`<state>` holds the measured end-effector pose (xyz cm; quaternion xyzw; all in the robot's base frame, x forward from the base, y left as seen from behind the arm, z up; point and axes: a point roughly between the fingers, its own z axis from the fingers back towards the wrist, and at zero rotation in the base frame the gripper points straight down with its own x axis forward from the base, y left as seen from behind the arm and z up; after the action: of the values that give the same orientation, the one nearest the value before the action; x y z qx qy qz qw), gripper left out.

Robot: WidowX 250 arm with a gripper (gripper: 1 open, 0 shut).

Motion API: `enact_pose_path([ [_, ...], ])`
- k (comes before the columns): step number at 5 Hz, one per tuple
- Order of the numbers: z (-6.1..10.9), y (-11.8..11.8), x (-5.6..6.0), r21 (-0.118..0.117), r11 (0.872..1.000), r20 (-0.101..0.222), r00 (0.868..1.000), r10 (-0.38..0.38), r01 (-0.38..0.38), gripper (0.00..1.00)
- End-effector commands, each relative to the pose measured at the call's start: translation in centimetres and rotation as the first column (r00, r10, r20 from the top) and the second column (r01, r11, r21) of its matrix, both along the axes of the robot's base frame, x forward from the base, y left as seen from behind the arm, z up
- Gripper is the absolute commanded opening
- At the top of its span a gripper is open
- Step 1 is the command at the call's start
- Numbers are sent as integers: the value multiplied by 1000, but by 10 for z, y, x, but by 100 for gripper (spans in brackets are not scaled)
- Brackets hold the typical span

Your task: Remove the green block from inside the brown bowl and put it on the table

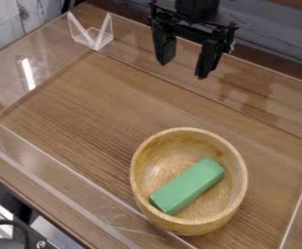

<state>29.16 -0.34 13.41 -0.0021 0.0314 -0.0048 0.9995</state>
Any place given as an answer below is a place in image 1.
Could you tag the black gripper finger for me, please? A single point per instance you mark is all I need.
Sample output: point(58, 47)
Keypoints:
point(165, 43)
point(209, 58)

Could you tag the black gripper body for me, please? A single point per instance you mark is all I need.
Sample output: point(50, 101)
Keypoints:
point(193, 19)

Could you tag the brown wooden bowl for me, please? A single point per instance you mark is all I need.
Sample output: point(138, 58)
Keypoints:
point(162, 157)

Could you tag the clear acrylic tray wall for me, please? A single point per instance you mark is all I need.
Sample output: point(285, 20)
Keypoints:
point(95, 218)

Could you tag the green rectangular block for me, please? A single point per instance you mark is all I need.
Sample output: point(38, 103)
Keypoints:
point(191, 183)

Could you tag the clear acrylic corner bracket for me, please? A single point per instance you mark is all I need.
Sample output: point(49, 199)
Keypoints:
point(93, 37)

